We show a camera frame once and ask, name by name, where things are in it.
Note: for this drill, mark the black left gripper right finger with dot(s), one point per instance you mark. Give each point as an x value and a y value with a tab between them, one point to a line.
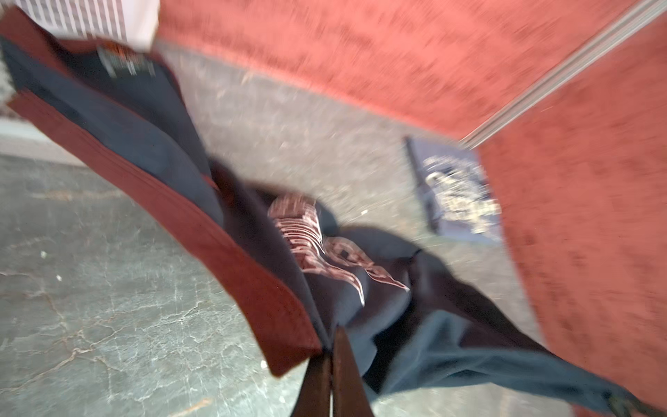
349	396

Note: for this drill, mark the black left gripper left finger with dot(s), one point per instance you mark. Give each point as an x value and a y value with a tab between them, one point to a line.
314	399

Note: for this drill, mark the dark navy maroon-trimmed tank top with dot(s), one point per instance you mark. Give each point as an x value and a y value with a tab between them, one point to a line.
294	273

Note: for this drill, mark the grey-blue tank top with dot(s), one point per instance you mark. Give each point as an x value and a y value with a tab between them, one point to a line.
455	192

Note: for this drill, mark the white plastic laundry basket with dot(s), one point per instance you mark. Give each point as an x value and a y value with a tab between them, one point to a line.
133	23

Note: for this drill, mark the aluminium corner post right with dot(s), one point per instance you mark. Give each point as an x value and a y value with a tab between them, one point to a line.
627	25

